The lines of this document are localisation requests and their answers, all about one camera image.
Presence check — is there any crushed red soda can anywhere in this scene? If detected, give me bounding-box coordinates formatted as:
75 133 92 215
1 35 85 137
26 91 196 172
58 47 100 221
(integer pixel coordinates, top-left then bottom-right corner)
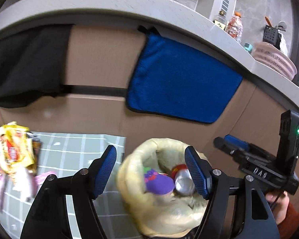
171 164 196 196

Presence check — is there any purple sponge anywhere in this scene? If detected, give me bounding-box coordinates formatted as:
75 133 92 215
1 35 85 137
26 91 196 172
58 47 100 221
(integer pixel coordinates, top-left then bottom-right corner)
144 167 175 195

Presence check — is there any pink wrapper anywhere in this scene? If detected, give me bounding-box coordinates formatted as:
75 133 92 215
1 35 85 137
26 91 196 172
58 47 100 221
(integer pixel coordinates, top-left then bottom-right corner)
35 171 55 186

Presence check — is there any white tissue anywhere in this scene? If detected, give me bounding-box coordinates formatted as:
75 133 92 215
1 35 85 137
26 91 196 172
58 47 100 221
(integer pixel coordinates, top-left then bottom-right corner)
12 166 38 202

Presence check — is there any yellow snack bag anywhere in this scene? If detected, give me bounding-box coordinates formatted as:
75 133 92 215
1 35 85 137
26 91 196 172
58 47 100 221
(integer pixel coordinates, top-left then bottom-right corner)
0 121 42 175

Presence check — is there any orange sleeve right forearm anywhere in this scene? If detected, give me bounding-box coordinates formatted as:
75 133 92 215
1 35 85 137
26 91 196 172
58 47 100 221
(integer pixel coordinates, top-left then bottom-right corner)
278 203 299 239

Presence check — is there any trash bin with beige bag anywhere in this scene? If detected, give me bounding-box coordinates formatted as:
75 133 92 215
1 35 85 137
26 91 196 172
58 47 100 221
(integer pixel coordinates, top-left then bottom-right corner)
117 138 208 238

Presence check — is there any right hand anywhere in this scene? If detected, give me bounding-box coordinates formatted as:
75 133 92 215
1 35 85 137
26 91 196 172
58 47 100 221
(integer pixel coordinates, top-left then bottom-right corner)
265 192 289 225

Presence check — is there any green grid tablecloth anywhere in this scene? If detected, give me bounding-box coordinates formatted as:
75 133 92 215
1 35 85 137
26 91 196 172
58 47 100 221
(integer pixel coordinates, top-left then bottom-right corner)
0 132 141 238

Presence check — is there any blue towel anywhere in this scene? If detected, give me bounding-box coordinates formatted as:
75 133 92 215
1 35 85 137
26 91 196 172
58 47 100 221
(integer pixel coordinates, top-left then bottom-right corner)
126 25 243 124

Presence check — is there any pink plastic basket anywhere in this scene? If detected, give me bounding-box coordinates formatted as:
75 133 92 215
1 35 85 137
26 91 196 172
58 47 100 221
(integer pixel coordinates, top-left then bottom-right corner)
252 42 297 81

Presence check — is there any black utensil holder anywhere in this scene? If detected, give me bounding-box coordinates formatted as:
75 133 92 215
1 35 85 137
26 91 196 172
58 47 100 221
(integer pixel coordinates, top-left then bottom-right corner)
263 16 281 50

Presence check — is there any orange cap bottle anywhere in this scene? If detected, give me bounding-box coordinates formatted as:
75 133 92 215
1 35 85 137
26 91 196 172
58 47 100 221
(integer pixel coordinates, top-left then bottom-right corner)
226 11 243 43

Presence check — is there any clear oil bottle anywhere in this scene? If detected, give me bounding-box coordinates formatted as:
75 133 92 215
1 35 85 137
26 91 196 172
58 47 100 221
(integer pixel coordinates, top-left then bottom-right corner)
213 10 227 30

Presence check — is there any black cloth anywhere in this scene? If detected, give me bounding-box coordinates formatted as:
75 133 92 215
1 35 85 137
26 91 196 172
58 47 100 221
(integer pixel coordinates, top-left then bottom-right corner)
0 24 72 109

